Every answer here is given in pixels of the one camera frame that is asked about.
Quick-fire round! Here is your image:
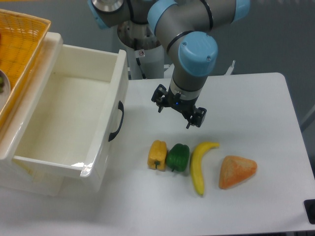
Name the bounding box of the white plate with food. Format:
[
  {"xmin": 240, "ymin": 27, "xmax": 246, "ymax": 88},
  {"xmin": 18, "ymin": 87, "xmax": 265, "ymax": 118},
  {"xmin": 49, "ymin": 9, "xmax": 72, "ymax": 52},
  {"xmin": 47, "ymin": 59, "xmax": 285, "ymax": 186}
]
[{"xmin": 0, "ymin": 70, "xmax": 11, "ymax": 110}]

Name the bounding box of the orange triangular bread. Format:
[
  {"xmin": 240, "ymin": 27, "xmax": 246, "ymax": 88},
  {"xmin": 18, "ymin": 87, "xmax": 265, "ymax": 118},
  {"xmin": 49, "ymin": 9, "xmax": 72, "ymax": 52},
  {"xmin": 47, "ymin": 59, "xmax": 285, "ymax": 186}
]
[{"xmin": 219, "ymin": 155, "xmax": 257, "ymax": 189}]

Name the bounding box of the black cable on pedestal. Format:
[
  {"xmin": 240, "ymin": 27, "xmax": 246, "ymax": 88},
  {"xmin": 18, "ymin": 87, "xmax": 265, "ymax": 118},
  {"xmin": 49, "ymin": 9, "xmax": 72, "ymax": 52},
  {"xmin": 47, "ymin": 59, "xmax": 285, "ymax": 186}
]
[{"xmin": 134, "ymin": 39, "xmax": 148, "ymax": 80}]

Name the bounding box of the yellow banana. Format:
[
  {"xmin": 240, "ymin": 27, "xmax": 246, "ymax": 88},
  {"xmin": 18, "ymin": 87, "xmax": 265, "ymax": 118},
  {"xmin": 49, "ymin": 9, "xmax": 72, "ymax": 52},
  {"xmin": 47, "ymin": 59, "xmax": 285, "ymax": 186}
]
[{"xmin": 189, "ymin": 142, "xmax": 220, "ymax": 196}]

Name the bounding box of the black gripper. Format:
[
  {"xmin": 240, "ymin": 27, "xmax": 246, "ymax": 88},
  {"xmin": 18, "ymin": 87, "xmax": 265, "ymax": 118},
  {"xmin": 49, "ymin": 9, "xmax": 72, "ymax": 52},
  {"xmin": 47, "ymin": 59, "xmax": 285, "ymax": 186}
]
[{"xmin": 151, "ymin": 84, "xmax": 207, "ymax": 129}]

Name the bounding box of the white drawer cabinet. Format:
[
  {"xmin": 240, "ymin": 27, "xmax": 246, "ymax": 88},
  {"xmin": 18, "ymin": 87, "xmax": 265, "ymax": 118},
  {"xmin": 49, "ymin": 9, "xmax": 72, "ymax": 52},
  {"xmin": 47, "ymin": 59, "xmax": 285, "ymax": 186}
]
[{"xmin": 0, "ymin": 31, "xmax": 64, "ymax": 197}]

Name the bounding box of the white plastic drawer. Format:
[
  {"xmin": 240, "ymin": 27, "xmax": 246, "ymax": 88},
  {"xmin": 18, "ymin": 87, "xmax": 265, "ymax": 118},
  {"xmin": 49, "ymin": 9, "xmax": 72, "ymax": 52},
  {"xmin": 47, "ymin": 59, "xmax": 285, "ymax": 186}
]
[{"xmin": 11, "ymin": 43, "xmax": 129, "ymax": 193}]

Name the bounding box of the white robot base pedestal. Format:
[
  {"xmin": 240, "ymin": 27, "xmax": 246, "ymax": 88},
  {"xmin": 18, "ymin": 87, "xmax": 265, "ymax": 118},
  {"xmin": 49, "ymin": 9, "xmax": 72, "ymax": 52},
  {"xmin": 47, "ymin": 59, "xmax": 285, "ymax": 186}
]
[{"xmin": 117, "ymin": 21, "xmax": 164, "ymax": 80}]

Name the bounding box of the yellow bell pepper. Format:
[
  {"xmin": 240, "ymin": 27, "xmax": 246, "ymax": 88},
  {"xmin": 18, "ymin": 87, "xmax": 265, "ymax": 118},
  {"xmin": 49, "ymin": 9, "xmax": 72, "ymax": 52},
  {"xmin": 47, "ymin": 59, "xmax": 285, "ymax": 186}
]
[{"xmin": 147, "ymin": 140, "xmax": 167, "ymax": 171}]

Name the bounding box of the green bell pepper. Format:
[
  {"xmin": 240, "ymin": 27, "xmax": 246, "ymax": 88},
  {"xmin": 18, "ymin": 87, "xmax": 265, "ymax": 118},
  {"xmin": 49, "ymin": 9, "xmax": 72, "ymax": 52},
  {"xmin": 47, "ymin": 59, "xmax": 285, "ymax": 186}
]
[{"xmin": 166, "ymin": 144, "xmax": 190, "ymax": 172}]

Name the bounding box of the orange plastic basket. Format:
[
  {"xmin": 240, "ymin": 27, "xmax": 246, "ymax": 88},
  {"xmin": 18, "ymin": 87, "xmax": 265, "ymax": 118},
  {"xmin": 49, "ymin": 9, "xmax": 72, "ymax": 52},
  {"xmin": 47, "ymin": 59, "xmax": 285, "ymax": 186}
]
[{"xmin": 0, "ymin": 9, "xmax": 51, "ymax": 127}]

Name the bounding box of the black drawer handle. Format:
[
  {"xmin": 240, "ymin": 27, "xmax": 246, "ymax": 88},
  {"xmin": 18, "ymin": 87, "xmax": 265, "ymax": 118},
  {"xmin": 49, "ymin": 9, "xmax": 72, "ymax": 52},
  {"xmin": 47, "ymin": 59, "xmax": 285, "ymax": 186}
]
[{"xmin": 108, "ymin": 100, "xmax": 125, "ymax": 142}]

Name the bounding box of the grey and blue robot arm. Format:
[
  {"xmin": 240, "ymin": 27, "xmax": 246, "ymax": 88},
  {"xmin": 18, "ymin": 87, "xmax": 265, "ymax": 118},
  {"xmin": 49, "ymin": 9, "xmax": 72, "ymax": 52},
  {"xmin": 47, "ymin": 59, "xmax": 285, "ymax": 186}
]
[{"xmin": 88, "ymin": 0, "xmax": 251, "ymax": 127}]

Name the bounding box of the black object at table edge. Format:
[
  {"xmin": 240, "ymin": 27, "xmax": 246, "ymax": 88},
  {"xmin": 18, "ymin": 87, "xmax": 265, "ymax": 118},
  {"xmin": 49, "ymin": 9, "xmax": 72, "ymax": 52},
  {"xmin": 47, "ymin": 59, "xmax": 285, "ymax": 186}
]
[{"xmin": 304, "ymin": 199, "xmax": 315, "ymax": 225}]

